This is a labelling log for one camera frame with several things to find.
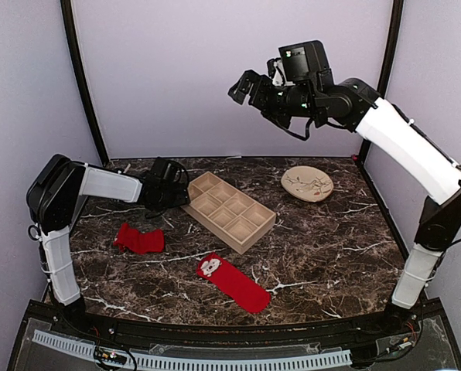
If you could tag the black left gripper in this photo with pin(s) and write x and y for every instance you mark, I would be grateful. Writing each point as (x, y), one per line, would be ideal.
(182, 197)

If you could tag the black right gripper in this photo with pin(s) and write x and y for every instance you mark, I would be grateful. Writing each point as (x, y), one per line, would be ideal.
(258, 97)

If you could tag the plain red sock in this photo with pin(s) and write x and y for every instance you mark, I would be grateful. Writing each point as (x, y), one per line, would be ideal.
(129, 238)

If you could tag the wooden compartment tray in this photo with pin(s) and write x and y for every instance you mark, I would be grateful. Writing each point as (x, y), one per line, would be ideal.
(235, 218)

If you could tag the red Santa face sock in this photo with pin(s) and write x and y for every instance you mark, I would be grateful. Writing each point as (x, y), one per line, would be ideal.
(244, 291)

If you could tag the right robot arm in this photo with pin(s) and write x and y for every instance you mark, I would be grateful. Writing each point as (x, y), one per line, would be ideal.
(359, 108)

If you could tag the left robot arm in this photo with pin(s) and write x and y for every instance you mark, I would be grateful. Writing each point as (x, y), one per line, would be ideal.
(53, 196)

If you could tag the cream painted ceramic plate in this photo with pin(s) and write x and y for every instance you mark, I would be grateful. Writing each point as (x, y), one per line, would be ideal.
(307, 183)

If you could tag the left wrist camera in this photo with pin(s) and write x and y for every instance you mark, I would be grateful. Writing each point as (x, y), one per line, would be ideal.
(166, 171)

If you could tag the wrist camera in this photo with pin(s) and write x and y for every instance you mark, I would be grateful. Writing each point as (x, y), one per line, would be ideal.
(166, 171)
(303, 61)

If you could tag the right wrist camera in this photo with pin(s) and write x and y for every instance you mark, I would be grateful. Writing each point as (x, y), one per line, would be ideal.
(303, 61)

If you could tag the black front rail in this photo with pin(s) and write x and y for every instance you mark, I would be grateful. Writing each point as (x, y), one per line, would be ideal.
(345, 333)

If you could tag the white perforated cable duct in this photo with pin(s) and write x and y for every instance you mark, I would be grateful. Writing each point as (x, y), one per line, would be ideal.
(171, 357)

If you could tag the right black frame post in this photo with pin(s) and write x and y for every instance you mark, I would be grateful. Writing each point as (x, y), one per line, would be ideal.
(391, 46)

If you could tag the black frame post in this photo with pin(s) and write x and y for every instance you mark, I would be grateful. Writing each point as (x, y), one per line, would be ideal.
(391, 46)
(81, 80)

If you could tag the left black frame post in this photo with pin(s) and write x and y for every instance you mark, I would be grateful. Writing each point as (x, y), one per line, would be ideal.
(81, 80)

